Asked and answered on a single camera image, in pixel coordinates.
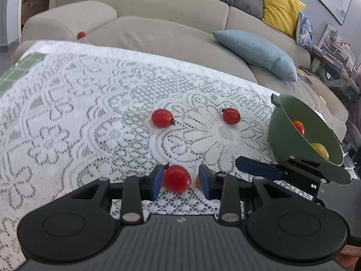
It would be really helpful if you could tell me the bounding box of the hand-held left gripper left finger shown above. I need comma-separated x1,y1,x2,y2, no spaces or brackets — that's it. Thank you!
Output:
70,164,165,226

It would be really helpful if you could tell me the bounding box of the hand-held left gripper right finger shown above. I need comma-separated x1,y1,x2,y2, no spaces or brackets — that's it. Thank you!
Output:
198,164,303,226

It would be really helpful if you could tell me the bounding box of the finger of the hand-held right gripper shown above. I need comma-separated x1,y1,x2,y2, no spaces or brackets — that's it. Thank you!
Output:
235,155,352,201

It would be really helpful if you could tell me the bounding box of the orange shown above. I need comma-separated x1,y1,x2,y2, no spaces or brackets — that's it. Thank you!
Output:
195,169,218,189

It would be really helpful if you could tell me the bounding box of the green bowl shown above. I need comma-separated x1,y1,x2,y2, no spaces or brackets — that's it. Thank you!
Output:
268,93,344,166

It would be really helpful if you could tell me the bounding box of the yellow lemon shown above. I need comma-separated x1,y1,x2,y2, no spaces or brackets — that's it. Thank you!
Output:
310,143,329,160

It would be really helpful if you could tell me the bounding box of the stack of books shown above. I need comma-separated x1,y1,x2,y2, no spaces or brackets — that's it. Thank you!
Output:
296,66,313,86

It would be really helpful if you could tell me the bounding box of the white lace tablecloth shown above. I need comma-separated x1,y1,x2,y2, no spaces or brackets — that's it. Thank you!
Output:
0,40,313,271

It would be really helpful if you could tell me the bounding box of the light blue pillow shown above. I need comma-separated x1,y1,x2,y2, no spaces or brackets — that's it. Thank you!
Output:
212,30,298,82

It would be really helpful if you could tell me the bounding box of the cluttered side table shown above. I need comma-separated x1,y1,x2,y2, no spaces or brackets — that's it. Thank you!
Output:
310,24,361,96

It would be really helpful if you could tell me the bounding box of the blue patterned pillow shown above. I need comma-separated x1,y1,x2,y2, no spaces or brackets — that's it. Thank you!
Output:
296,11,314,52

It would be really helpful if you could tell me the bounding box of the beige sofa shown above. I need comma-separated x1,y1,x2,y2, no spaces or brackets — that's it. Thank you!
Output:
13,0,349,142

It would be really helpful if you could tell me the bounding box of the yellow pillow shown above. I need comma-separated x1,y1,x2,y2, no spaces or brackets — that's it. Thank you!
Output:
262,0,306,38

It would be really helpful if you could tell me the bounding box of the green checked cloth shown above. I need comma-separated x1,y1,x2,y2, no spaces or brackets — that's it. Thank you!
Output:
0,51,47,91

